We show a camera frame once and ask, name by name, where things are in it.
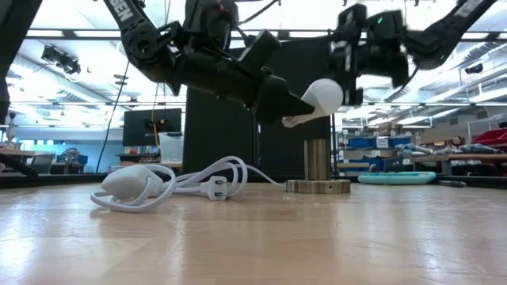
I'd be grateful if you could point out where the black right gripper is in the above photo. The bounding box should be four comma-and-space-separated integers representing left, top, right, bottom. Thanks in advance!
330, 38, 410, 106

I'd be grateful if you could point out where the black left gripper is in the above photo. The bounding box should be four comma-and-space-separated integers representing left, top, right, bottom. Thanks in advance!
215, 66, 318, 126

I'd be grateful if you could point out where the white light bulb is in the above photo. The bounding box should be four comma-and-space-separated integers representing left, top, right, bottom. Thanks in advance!
281, 78, 345, 128

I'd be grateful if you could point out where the brass lamp socket base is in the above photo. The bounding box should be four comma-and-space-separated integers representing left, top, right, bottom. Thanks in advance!
285, 138, 352, 195

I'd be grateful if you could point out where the white lamp power cord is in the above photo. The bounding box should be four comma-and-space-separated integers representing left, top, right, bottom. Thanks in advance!
90, 155, 288, 214

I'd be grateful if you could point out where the black room divider panel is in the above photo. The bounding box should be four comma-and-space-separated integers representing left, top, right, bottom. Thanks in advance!
257, 37, 333, 180
181, 86, 257, 180

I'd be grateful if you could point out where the teal tray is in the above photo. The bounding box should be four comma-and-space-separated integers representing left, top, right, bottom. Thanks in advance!
357, 170, 437, 186

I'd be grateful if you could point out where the clear plastic storage bin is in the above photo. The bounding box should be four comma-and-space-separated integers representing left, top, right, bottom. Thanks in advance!
158, 131, 185, 164

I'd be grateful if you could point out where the wooden workbench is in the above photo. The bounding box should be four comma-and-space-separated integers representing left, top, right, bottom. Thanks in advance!
411, 152, 507, 177

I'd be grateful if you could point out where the red storage bin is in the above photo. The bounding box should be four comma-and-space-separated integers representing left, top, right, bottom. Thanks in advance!
470, 128, 507, 154

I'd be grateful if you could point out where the black computer monitor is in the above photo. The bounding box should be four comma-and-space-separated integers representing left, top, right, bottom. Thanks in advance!
122, 108, 183, 147

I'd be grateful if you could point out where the low cluttered background table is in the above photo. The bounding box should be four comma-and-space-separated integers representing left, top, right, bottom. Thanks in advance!
116, 152, 184, 170

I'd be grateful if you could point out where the grey office chair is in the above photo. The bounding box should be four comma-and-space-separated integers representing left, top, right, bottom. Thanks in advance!
29, 154, 55, 175

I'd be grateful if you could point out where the wooden background desk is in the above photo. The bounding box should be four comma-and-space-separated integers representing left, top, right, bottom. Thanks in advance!
0, 146, 52, 175

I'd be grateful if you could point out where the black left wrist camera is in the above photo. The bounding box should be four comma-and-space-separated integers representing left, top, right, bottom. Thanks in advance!
237, 29, 283, 78

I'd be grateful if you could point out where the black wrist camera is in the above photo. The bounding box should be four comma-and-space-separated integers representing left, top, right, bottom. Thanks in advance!
237, 29, 283, 78
336, 2, 369, 40

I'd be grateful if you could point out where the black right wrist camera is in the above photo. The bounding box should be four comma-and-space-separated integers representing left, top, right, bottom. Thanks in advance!
336, 2, 369, 40

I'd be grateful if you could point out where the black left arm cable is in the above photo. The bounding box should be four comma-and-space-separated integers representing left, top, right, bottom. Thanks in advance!
237, 0, 280, 27

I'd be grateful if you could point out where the yellow hanging cable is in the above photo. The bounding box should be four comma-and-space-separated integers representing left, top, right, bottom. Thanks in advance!
151, 85, 160, 148

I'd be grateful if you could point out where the black hanging cable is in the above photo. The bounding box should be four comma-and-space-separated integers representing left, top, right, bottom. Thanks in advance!
96, 61, 131, 174

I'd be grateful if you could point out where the black aluminium table frame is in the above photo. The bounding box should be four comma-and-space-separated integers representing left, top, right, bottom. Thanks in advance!
0, 152, 507, 190

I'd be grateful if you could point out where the white post black knob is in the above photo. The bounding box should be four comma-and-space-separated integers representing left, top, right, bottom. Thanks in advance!
4, 112, 19, 150

